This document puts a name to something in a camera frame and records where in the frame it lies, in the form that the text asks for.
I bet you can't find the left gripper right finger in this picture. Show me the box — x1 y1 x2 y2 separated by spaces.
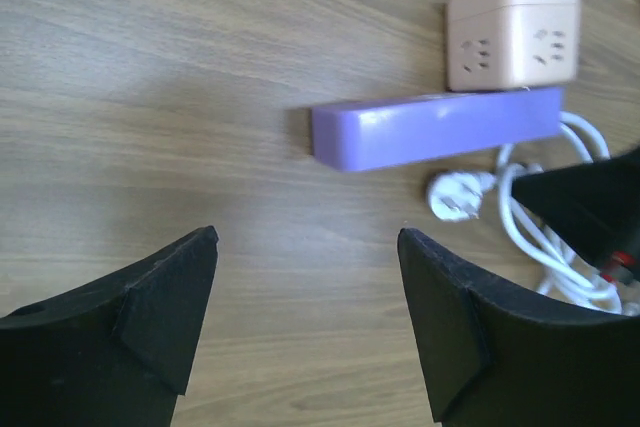
397 228 639 426

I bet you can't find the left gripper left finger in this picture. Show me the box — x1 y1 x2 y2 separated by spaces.
1 226 218 426

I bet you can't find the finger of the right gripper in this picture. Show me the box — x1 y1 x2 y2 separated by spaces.
512 149 639 267

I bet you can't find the peach cube plug adapter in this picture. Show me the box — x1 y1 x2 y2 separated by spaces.
446 0 581 92

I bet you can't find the purple power strip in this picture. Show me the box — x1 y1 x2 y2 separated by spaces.
310 86 624 316

